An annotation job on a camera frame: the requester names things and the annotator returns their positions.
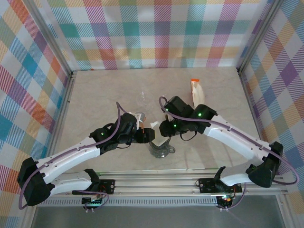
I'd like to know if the white paper coffee filter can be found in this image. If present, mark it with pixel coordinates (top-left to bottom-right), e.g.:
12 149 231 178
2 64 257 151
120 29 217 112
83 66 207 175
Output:
150 121 167 147

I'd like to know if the clear ribbed glass dripper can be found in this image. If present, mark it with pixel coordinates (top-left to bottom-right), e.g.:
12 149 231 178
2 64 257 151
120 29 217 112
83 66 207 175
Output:
137 91 154 112

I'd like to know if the glass pitcher with paper filter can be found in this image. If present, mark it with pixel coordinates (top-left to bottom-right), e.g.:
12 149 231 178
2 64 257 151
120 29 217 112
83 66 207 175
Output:
147 137 177 159

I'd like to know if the coffee filter pack orange top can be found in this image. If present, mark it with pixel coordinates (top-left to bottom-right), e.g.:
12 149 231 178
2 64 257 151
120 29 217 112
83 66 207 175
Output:
190 78 206 110

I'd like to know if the left controller circuit board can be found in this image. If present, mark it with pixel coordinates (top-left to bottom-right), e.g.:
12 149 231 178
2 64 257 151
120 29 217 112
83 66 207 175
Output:
82 196 105 207

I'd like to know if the controller circuit board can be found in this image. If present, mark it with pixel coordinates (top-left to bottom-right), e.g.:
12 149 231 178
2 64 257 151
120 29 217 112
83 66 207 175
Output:
217 194 235 206
82 196 105 207

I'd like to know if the right controller circuit board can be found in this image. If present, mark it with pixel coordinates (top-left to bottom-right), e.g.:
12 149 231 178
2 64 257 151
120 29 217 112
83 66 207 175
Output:
217 194 235 206

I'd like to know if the black right gripper cable loop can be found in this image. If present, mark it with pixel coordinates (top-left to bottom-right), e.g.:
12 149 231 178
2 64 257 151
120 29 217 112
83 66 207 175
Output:
180 130 198 142

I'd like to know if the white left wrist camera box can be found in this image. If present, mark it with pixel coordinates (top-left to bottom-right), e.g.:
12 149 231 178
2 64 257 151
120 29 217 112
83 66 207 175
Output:
129 111 147 129

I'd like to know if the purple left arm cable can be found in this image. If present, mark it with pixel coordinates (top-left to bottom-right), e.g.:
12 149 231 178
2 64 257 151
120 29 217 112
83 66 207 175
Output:
18 101 133 211

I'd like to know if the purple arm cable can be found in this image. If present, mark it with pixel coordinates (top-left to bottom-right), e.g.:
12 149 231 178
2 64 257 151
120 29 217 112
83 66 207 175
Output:
158 95 300 186
18 101 133 211

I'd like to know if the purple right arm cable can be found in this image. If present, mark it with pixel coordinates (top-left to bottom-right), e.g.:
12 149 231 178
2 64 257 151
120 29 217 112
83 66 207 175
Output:
158 95 300 186

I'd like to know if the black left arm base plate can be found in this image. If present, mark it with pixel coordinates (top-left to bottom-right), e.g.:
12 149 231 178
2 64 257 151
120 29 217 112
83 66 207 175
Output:
99 179 116 194

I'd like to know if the aluminium front mounting rail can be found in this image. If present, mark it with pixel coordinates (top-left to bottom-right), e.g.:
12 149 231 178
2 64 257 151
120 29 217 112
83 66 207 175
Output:
54 174 285 198

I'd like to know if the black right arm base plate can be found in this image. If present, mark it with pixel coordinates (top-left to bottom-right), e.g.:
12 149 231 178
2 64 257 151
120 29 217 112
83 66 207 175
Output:
198 178 243 194

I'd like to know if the aluminium right side frame rail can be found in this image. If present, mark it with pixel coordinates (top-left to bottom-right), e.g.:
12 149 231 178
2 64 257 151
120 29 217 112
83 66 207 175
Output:
237 70 297 228

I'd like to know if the aluminium frame rail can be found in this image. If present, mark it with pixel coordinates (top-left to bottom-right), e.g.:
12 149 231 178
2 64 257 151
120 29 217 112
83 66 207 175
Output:
237 70 297 228
22 71 78 228

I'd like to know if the aluminium left side frame rail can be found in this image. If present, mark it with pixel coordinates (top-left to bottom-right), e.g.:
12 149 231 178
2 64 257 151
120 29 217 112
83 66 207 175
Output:
22 71 78 228

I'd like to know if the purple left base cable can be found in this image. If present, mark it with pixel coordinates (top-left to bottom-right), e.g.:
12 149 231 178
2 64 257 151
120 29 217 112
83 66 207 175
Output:
72 189 110 212

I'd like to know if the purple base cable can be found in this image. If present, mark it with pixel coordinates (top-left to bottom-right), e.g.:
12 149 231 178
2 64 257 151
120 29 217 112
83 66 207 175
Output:
72 189 110 212
217 186 247 212

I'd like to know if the slotted grey cable duct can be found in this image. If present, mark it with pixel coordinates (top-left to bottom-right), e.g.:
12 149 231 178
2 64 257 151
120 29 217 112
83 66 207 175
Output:
38 199 219 208

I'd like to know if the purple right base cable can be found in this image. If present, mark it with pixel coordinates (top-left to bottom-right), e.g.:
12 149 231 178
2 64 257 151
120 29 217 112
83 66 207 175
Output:
217 186 247 212

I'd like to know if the aluminium right corner post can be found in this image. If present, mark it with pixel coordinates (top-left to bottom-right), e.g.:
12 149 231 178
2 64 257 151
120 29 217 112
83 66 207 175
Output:
237 0 285 74

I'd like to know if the aluminium corner post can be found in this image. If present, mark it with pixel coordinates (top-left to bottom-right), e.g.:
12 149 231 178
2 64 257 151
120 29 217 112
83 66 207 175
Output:
28 0 78 79
237 0 285 74

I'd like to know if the aluminium left corner post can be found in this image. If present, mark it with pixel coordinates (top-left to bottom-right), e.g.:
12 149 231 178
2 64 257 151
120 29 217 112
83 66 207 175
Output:
28 0 78 79

